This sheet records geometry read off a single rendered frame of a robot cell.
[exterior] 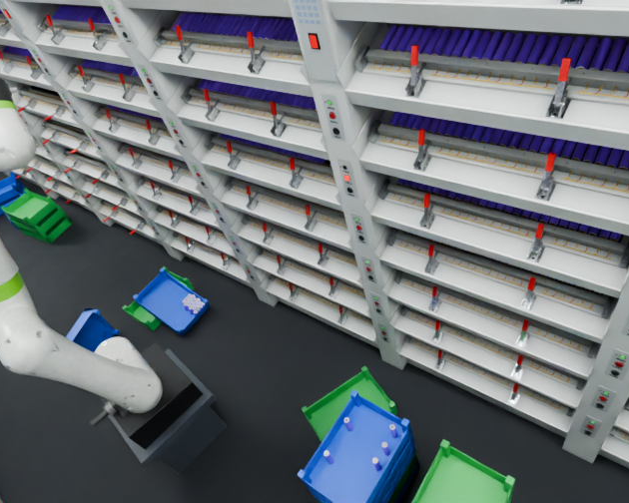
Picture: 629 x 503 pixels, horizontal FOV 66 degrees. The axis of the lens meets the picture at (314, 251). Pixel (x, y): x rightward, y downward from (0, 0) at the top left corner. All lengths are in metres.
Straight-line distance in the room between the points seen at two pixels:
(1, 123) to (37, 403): 1.70
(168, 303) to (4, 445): 0.93
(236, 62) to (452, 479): 1.27
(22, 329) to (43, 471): 1.25
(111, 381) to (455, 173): 1.05
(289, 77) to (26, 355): 0.89
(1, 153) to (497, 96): 1.02
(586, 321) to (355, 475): 0.76
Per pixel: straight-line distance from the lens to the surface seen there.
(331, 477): 1.57
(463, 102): 0.98
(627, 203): 1.05
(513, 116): 0.94
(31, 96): 2.82
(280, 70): 1.23
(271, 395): 2.10
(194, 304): 2.42
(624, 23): 0.84
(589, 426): 1.70
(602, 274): 1.18
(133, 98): 1.88
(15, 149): 1.25
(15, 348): 1.31
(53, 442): 2.53
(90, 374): 1.43
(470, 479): 1.53
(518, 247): 1.20
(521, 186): 1.07
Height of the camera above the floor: 1.79
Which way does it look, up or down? 46 degrees down
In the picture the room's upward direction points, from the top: 19 degrees counter-clockwise
